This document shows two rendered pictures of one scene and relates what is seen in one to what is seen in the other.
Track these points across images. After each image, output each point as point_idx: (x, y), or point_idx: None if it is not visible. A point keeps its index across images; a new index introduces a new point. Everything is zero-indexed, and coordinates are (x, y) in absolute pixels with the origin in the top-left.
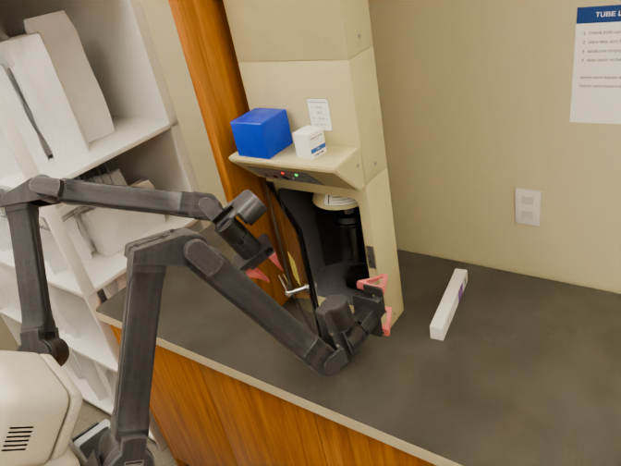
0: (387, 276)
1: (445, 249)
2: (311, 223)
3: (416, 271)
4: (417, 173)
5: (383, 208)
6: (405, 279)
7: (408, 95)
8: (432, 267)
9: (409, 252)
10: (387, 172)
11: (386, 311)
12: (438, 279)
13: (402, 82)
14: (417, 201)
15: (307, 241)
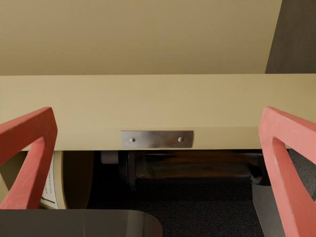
0: (34, 111)
1: (267, 5)
2: (161, 211)
3: (291, 50)
4: (143, 42)
5: (60, 91)
6: (300, 69)
7: (36, 45)
8: (289, 24)
9: (268, 62)
10: (2, 75)
11: (277, 139)
12: (308, 7)
13: (21, 52)
14: (186, 45)
15: (187, 230)
